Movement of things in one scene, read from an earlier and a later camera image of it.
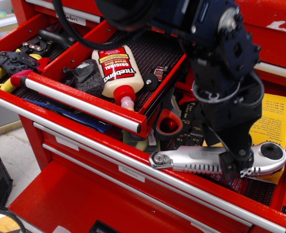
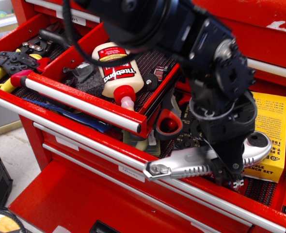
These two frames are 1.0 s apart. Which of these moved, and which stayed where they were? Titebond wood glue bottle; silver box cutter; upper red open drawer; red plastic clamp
Moved: silver box cutter
Stayed: red plastic clamp; upper red open drawer; Titebond wood glue bottle
